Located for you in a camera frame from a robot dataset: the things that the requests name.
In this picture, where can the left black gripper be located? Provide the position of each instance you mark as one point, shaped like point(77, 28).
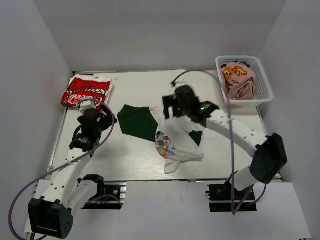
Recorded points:
point(106, 118)

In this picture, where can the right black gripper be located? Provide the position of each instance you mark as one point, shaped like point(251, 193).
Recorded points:
point(168, 106)

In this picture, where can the white green Charlie Brown t-shirt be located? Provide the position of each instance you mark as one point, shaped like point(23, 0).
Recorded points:
point(150, 124)

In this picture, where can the white colourful print t-shirt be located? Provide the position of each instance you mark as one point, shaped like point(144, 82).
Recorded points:
point(178, 140)

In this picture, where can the pink orange print t-shirt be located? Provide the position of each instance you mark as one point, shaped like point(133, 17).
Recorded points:
point(239, 81)

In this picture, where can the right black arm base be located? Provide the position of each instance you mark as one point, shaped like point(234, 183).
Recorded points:
point(220, 199)

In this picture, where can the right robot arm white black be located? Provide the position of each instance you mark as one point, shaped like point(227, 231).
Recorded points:
point(267, 151)

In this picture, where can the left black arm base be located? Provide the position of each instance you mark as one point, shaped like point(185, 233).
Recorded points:
point(111, 198)

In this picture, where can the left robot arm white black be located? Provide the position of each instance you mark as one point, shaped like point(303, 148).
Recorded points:
point(53, 213)

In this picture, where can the folded red white t-shirt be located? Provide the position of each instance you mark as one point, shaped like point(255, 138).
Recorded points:
point(87, 86)

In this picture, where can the blue garment in basket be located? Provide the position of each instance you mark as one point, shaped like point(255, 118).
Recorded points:
point(243, 62)

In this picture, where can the white plastic basket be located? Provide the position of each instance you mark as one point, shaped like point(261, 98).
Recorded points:
point(263, 93)

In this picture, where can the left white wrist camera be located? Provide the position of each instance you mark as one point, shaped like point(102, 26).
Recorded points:
point(86, 105)

